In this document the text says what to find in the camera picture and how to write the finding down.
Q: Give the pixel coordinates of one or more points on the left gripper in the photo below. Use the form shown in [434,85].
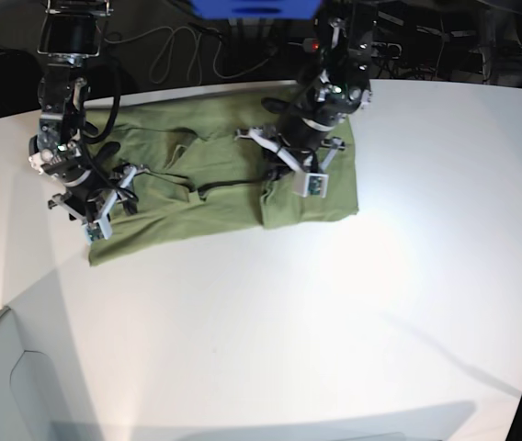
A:
[303,145]

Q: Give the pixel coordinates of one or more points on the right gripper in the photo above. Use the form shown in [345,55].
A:
[93,197]

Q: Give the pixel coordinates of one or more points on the green T-shirt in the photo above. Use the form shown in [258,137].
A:
[232,194]

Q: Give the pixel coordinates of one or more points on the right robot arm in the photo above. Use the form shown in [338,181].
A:
[67,144]

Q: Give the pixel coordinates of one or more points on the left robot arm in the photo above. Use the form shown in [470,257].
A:
[336,83]

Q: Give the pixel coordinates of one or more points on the blue box overhead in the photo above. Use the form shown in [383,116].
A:
[288,9]

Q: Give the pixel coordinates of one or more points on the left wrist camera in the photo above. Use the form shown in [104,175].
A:
[97,230]

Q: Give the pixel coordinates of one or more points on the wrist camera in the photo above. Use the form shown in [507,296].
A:
[97,230]
[310,184]

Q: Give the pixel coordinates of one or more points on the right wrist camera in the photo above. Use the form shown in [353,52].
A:
[310,184]

